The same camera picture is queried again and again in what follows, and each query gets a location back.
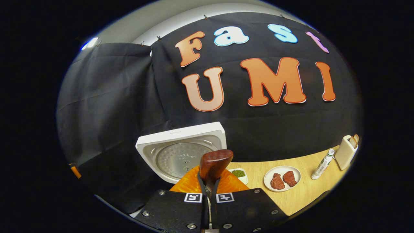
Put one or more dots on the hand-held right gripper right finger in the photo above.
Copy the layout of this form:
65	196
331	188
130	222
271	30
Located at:
245	210

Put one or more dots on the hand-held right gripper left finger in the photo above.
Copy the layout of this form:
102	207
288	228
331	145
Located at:
171	210

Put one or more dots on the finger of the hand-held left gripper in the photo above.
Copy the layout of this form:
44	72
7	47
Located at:
75	171

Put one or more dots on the white rice cooker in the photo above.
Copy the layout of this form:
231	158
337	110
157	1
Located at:
174	161

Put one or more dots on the brown wooden spoon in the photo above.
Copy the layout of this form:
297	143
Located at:
215	163

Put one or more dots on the white divided grain tray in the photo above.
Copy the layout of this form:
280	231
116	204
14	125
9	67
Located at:
238	173

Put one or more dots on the red steak piece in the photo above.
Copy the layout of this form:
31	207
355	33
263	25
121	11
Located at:
277	182
289	178

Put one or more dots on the white round plate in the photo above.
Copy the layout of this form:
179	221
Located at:
281	168

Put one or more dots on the black backdrop cloth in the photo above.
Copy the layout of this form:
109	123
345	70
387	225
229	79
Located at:
113	113

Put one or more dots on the white drink bottle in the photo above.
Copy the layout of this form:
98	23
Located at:
321	166

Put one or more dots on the white toaster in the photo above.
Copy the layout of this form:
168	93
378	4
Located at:
343	155

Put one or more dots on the toast bread slice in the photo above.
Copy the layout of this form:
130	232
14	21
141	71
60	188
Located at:
356	139
352	142

